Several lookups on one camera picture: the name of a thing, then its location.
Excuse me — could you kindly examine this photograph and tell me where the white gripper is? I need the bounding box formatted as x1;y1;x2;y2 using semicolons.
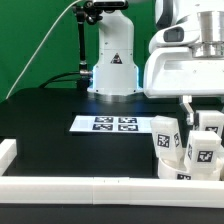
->
143;24;224;125

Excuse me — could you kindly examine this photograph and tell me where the white round stool seat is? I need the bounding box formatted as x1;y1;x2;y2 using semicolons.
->
157;159;223;181

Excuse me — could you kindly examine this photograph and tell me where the white paper with tags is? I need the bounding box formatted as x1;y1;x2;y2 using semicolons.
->
70;115;152;133

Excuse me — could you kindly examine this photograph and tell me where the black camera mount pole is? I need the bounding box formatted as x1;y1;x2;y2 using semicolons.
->
72;6;92;91

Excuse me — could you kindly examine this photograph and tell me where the black camera on pole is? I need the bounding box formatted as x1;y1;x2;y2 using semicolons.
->
84;0;128;10

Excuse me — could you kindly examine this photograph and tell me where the black cable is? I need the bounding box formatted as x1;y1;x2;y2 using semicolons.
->
38;72;84;90

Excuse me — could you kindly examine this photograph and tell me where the white cable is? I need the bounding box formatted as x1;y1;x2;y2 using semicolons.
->
5;0;84;101

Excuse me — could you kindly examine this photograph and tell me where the white U-shaped fence frame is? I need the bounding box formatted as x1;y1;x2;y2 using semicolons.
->
0;139;224;208

